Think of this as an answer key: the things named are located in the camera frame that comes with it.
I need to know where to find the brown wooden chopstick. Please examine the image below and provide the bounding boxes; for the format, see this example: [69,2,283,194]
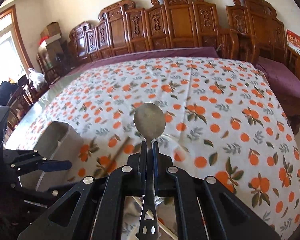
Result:
[100,137,130,178]

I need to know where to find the steel spoon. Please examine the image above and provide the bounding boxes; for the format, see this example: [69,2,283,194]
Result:
[133,102,166,240]

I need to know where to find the steel rectangular tray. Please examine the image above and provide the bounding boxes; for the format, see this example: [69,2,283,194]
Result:
[19,121,83,192]

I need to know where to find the orange print tablecloth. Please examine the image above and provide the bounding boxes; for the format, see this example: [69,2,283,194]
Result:
[25,57,300,239]

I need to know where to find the dark wooden dining chair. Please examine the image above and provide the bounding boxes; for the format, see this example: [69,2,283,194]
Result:
[7,75,39,131]

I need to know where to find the white plastic bag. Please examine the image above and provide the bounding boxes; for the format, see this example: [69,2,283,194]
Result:
[29,68,47,91]

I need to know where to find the purple bench cushion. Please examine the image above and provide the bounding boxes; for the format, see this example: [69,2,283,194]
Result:
[50,47,221,89]

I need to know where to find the stacked cardboard boxes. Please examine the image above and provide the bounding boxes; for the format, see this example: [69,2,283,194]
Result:
[38,22,64,64]

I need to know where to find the carved wooden sofa bench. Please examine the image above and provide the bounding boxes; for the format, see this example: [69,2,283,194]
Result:
[67,0,239,63]

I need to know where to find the purple armchair cushion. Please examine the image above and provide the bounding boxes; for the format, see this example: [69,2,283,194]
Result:
[255,57,300,98]

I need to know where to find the carved wooden armchair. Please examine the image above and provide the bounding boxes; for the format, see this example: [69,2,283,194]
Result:
[226,0,287,63]

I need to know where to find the red calendar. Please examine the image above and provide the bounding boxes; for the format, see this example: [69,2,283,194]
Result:
[286,29,300,51]

